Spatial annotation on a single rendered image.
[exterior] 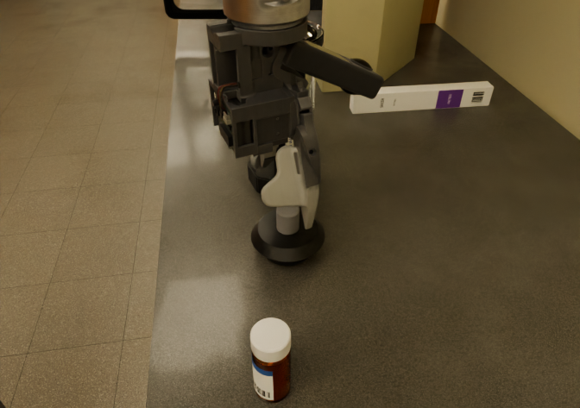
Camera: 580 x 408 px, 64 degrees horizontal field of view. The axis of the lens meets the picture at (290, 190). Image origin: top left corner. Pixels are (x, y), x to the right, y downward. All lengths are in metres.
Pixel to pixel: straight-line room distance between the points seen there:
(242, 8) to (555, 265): 0.48
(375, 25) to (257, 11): 0.56
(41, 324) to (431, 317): 1.54
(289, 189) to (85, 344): 1.39
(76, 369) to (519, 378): 1.43
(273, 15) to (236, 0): 0.03
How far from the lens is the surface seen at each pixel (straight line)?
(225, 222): 0.64
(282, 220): 0.55
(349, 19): 0.92
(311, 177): 0.46
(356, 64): 0.48
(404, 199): 0.69
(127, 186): 2.38
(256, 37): 0.41
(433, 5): 1.40
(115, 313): 1.82
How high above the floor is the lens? 1.36
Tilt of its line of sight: 38 degrees down
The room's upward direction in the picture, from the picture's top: straight up
